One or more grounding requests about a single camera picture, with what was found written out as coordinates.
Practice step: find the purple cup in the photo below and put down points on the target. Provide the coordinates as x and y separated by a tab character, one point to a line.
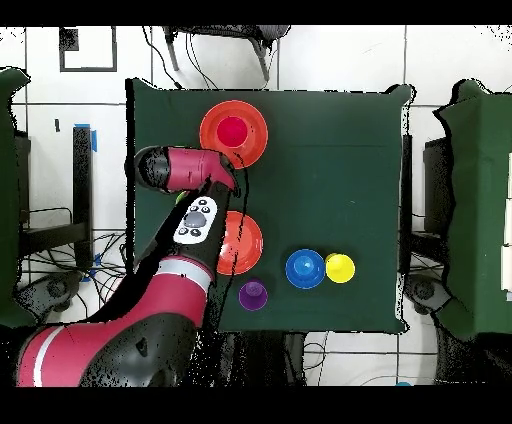
252	296

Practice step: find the small dark blue bowl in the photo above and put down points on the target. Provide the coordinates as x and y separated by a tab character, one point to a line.
304	268

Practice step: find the tall smooth yellow cup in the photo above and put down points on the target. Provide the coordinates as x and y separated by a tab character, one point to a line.
340	268

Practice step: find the black metal stand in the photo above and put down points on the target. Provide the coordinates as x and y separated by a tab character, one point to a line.
82	180
434	180

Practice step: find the large orange bowl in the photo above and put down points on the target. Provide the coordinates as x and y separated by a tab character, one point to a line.
248	244
256	120

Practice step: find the red cup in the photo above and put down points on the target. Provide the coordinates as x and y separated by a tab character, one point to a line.
232	132

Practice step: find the dark green table cloth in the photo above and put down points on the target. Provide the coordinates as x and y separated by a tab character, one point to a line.
340	180

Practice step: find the green ridged cup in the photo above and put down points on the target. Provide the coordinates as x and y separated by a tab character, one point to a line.
180	196

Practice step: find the green cloth covered table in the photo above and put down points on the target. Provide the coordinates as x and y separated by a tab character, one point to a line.
476	200
8	200

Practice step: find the grey chair base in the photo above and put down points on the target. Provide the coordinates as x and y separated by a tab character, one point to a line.
52	288
424	288

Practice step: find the black square floor frame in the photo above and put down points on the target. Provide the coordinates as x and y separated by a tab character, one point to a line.
68	40

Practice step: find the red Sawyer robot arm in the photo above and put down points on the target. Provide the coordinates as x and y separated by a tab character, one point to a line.
160	304

